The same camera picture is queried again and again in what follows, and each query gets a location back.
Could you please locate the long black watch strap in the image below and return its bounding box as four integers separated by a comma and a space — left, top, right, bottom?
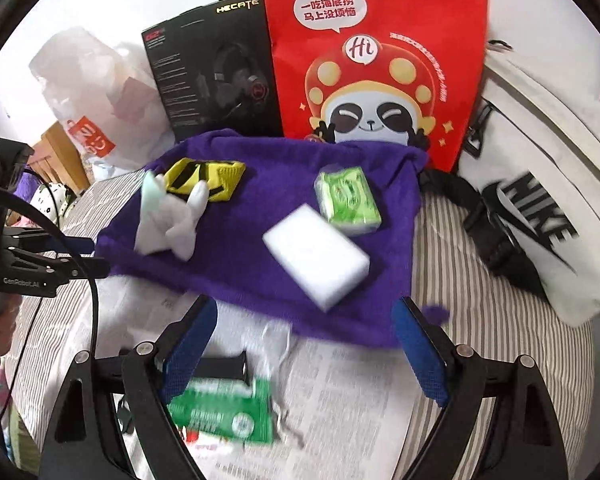
191, 350, 252, 386

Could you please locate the green wet wipe packet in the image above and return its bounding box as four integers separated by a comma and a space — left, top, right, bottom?
168, 377, 274, 444

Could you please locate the short black watch strap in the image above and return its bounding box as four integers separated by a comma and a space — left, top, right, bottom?
115, 393, 134, 436

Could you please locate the white glove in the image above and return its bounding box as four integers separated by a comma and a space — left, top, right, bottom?
134, 181, 209, 261

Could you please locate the mint green cloth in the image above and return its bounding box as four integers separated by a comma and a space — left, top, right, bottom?
140, 170, 166, 218

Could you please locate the white sponge block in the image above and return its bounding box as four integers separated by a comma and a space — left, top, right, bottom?
262, 204, 370, 312

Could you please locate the yellow black pouch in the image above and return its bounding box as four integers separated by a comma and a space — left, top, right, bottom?
163, 158, 247, 202

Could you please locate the green tissue pack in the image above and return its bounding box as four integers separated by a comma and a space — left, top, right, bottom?
314, 167, 382, 236

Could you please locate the white mesh drawstring bag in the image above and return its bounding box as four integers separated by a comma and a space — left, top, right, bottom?
261, 320, 304, 450

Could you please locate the person's left hand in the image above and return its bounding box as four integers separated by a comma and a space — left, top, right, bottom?
0, 292, 22, 358

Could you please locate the newspaper sheet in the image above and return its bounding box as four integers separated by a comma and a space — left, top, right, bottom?
94, 274, 432, 480

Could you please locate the purple towel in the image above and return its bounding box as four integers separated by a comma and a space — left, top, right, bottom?
96, 130, 427, 349

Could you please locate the white Miniso plastic bag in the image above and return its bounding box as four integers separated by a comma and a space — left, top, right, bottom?
29, 29, 175, 171

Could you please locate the white Nike waist bag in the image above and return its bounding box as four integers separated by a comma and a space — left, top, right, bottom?
422, 40, 600, 326

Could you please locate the black headset box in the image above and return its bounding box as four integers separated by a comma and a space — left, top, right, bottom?
142, 0, 283, 142

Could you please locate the red Haidilao paper bag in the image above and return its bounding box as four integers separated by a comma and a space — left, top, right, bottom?
264, 0, 489, 171

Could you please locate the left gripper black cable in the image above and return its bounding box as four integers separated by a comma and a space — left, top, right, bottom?
0, 181, 102, 406

